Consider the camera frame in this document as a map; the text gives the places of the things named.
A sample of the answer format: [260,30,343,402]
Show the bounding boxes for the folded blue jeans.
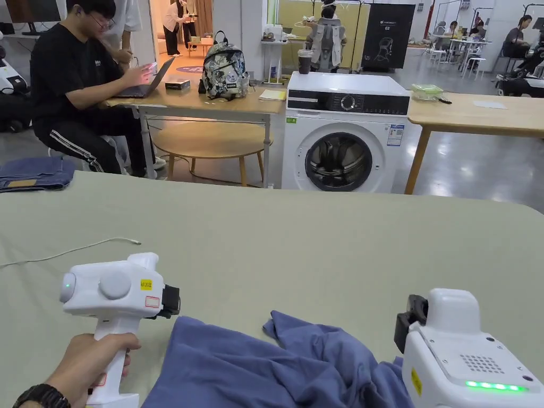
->
[0,156,77,193]

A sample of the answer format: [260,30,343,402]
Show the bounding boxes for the tall black carton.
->
[361,3,417,71]

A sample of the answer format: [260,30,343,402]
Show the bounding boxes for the white and black robot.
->
[0,29,33,133]
[495,31,544,98]

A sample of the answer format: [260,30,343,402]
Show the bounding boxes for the group of people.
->
[163,0,199,57]
[432,19,489,44]

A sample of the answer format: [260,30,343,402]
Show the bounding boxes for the grey office chair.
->
[305,0,349,74]

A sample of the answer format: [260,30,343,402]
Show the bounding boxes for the dark blue shirt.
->
[141,310,415,408]

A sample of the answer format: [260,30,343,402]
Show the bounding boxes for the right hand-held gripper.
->
[393,288,544,408]

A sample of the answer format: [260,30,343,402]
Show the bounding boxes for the white cable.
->
[0,237,142,269]

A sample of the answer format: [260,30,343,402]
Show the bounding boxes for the bed with pale green sheet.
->
[0,171,544,408]

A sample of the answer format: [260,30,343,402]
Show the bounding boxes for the wooden table with white legs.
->
[104,30,290,189]

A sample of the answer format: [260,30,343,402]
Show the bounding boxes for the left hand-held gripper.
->
[59,252,181,408]

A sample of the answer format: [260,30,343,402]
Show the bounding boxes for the small white table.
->
[260,24,316,84]

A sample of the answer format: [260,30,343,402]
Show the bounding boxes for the white washing machine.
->
[281,48,411,194]

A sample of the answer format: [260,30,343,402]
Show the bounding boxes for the black monitor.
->
[0,0,63,37]

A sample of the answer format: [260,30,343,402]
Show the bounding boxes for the row of white tables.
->
[427,36,504,81]

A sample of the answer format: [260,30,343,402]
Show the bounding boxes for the person's left hand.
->
[42,333,142,401]

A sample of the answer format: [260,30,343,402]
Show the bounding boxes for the round low wooden table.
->
[150,121,275,188]

